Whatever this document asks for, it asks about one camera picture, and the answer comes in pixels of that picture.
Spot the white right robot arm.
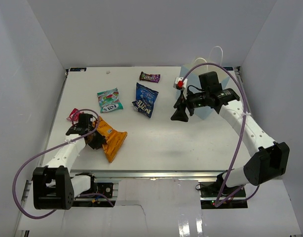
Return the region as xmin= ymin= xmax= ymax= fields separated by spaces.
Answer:
xmin=171 ymin=72 xmax=290 ymax=197

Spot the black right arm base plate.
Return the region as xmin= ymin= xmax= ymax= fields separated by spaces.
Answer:
xmin=199 ymin=181 xmax=246 ymax=198

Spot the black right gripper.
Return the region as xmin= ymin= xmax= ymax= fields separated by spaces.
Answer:
xmin=171 ymin=88 xmax=209 ymax=122

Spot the aluminium front frame rail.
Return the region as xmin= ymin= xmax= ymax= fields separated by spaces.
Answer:
xmin=37 ymin=169 xmax=274 ymax=179

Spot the teal Fox's candy bag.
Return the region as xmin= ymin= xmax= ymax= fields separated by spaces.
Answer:
xmin=97 ymin=88 xmax=123 ymax=113

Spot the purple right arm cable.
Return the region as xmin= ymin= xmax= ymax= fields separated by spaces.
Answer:
xmin=183 ymin=63 xmax=261 ymax=207

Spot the orange honey dijon chip bag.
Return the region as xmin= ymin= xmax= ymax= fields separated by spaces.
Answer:
xmin=97 ymin=117 xmax=127 ymax=163

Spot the light blue paper bag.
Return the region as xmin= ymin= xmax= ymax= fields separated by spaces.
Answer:
xmin=176 ymin=45 xmax=231 ymax=121

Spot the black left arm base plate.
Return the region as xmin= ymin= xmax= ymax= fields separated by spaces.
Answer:
xmin=94 ymin=182 xmax=114 ymax=198

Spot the red crumpled candy wrapper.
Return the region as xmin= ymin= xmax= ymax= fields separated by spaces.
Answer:
xmin=66 ymin=108 xmax=84 ymax=123

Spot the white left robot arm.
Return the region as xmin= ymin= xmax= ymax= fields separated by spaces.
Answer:
xmin=33 ymin=113 xmax=106 ymax=210

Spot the blue corner label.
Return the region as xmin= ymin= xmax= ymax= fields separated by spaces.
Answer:
xmin=69 ymin=67 xmax=87 ymax=72

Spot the brown purple M&M's pack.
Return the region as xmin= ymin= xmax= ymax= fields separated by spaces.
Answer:
xmin=139 ymin=72 xmax=161 ymax=83

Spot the blue kettle chip bag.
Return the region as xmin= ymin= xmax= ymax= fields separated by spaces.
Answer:
xmin=132 ymin=82 xmax=158 ymax=118

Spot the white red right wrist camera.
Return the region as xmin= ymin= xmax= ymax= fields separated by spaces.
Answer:
xmin=173 ymin=77 xmax=188 ymax=90

